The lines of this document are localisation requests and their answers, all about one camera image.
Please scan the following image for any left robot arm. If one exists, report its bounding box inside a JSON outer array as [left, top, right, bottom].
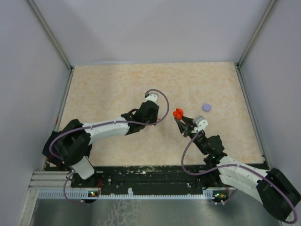
[[42, 100, 159, 187]]

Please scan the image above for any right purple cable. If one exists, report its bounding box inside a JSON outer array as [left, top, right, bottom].
[[181, 133, 297, 224]]

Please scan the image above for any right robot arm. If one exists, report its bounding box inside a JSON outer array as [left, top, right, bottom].
[[174, 114, 301, 224]]

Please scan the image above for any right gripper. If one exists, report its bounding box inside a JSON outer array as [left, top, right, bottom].
[[176, 114, 209, 155]]

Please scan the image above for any purple earbud charging case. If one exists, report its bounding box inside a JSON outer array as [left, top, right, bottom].
[[202, 104, 212, 112]]

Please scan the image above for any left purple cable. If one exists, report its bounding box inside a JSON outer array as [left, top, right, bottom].
[[48, 89, 170, 165]]

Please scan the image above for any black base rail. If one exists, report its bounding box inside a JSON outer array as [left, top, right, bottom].
[[71, 165, 226, 195]]

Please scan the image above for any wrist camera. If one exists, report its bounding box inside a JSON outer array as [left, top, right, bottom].
[[192, 115, 208, 133], [145, 92, 158, 103]]

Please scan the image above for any purple cable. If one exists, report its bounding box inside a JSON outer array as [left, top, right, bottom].
[[181, 133, 297, 224], [48, 89, 170, 165]]

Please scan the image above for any red earbud charging case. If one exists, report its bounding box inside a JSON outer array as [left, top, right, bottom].
[[173, 108, 184, 120]]

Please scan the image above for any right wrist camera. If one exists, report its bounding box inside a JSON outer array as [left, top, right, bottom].
[[192, 115, 208, 133]]

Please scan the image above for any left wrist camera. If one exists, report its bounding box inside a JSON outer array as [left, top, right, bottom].
[[145, 92, 158, 103]]

